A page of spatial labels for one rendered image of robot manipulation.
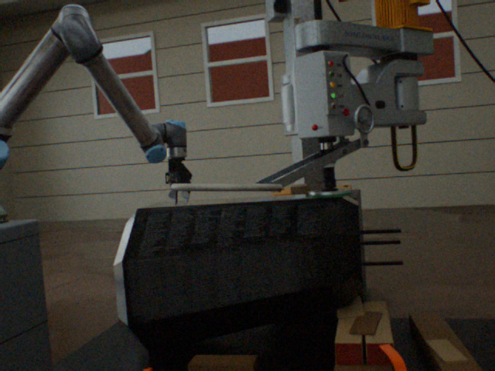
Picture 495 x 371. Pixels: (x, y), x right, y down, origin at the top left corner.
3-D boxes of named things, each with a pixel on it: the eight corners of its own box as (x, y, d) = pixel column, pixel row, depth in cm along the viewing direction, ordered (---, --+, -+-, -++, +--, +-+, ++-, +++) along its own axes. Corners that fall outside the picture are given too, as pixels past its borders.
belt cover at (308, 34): (399, 67, 330) (397, 41, 329) (435, 60, 310) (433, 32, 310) (285, 60, 271) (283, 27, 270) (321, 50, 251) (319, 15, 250)
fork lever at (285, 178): (344, 146, 294) (342, 137, 293) (372, 144, 279) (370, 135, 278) (253, 191, 254) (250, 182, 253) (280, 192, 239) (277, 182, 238)
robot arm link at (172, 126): (162, 121, 241) (183, 121, 244) (163, 148, 241) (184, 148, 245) (166, 119, 232) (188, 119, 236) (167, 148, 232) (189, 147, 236)
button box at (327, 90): (335, 114, 261) (332, 56, 260) (339, 114, 259) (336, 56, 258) (324, 115, 256) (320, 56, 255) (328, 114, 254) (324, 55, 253)
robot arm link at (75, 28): (83, 20, 179) (174, 158, 223) (80, 8, 188) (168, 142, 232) (53, 36, 179) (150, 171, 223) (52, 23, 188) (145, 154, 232)
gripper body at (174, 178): (165, 185, 236) (164, 158, 236) (175, 185, 244) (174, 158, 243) (179, 185, 233) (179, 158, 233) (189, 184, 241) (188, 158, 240)
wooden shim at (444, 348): (425, 343, 248) (425, 340, 248) (446, 342, 248) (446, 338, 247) (445, 365, 223) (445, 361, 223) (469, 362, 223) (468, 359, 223)
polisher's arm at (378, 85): (400, 144, 326) (395, 64, 324) (433, 141, 308) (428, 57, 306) (316, 151, 281) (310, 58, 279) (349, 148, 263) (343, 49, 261)
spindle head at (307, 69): (344, 141, 296) (339, 61, 294) (376, 139, 279) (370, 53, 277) (298, 144, 274) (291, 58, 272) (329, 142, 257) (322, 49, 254)
